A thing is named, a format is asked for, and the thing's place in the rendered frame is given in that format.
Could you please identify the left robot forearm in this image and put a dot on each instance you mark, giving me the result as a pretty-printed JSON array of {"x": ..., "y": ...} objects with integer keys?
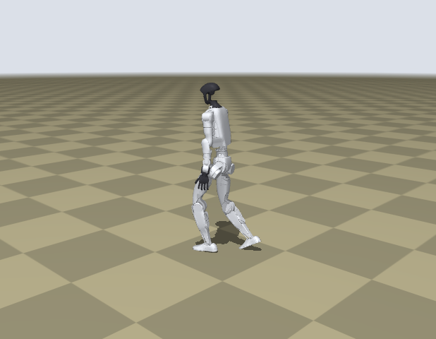
[{"x": 206, "y": 155}]

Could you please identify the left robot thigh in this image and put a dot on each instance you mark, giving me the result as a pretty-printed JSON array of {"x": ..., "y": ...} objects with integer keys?
[{"x": 215, "y": 171}]

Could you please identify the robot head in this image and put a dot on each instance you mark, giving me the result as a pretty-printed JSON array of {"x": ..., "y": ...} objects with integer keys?
[{"x": 209, "y": 89}]

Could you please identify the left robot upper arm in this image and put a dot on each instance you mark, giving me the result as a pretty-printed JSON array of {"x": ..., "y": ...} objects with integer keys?
[{"x": 207, "y": 119}]

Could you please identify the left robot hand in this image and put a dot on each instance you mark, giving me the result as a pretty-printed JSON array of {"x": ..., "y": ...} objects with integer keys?
[{"x": 203, "y": 179}]

